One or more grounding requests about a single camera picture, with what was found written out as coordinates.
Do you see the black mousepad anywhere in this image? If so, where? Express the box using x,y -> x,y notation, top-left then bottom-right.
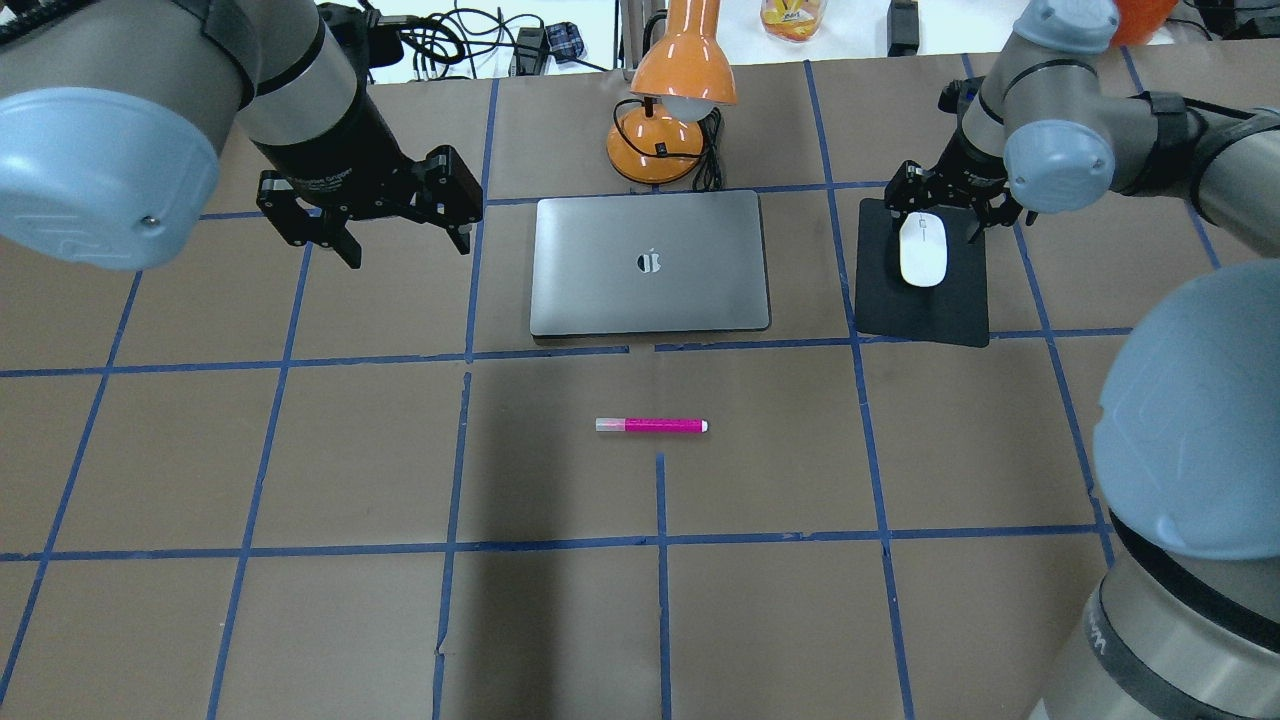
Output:
852,199 -> 989,347

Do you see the silver laptop notebook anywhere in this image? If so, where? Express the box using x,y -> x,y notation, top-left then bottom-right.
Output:
529,190 -> 772,338

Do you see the orange round object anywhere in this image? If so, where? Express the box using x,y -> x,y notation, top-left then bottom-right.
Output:
1110,0 -> 1178,47

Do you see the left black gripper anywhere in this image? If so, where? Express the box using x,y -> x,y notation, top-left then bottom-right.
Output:
239,70 -> 484,269

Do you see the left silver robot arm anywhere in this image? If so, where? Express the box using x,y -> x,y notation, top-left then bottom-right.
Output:
1,1 -> 483,272

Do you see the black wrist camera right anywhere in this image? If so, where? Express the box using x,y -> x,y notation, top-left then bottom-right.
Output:
937,76 -> 986,118

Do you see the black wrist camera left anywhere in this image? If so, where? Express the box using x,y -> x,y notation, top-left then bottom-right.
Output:
317,3 -> 404,74

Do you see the white computer mouse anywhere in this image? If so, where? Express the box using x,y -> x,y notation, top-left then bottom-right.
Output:
899,211 -> 948,288

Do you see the pink highlighter pen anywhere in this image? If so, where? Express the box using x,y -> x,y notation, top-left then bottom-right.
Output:
594,416 -> 709,434

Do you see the black power adapter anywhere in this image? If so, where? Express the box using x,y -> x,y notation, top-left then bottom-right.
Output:
508,22 -> 585,77

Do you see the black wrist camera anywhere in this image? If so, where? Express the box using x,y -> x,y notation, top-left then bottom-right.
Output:
317,3 -> 404,74
937,76 -> 986,118

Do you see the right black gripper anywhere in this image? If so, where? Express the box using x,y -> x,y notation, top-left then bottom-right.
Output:
884,110 -> 1025,243

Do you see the orange desk lamp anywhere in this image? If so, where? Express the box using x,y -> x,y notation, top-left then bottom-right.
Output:
605,1 -> 739,191

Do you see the snack bag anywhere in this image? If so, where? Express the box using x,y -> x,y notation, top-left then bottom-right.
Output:
759,0 -> 829,44

